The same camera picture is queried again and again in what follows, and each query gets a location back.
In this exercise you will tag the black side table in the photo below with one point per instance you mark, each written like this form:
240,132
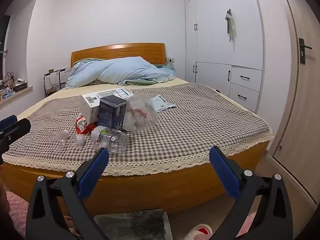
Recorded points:
53,71

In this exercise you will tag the large clear plastic bottle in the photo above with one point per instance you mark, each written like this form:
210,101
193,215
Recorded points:
145,110

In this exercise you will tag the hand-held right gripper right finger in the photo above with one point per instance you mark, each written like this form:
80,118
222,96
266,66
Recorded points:
225,172

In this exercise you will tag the pale wooden door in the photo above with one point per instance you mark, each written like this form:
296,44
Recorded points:
300,105

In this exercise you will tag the white wardrobe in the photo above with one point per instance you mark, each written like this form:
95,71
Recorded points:
217,42

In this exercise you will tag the green ruffled quilt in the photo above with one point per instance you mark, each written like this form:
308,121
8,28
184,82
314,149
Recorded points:
142,81

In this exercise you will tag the floral waste bin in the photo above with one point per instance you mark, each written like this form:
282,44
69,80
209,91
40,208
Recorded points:
135,225

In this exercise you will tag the wall socket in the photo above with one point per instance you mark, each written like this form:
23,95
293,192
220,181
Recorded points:
170,60

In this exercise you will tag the woven handbag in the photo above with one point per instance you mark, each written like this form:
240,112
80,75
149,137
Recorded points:
7,80

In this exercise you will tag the pink shaggy rug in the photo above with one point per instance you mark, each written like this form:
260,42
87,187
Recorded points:
17,210

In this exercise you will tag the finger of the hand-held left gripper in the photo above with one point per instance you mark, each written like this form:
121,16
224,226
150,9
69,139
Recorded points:
7,123
15,133

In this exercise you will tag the clear bottle green label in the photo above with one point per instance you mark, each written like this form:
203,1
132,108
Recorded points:
117,141

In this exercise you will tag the white cylinder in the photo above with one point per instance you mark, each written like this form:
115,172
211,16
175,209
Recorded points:
47,82

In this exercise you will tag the small clear plastic cup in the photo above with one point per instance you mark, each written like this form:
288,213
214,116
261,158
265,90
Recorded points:
80,140

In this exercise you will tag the light blue duvet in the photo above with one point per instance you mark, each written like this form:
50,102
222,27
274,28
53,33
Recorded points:
120,72

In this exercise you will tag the wooden window sill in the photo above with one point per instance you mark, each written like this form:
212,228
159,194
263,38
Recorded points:
22,90

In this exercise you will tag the blue can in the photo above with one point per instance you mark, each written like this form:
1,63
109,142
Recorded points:
110,115

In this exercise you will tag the pale hanging cloth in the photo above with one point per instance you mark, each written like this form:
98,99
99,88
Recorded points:
231,26

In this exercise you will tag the white labelled bottle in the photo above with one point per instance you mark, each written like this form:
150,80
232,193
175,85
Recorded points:
88,107

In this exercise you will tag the white wardrobe drawer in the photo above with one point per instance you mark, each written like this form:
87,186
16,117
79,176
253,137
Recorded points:
250,101
250,73

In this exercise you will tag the black box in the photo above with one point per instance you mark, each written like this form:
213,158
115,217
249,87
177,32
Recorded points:
20,87

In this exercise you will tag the window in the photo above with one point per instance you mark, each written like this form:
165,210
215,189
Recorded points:
3,45

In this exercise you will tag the pale printed packet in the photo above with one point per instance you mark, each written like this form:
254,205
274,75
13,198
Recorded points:
161,103

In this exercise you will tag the red white noodle bag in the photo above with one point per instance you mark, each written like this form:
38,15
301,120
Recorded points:
83,127

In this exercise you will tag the wooden bed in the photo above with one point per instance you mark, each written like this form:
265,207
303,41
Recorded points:
150,192

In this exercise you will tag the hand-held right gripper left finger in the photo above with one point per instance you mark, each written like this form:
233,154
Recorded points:
93,172

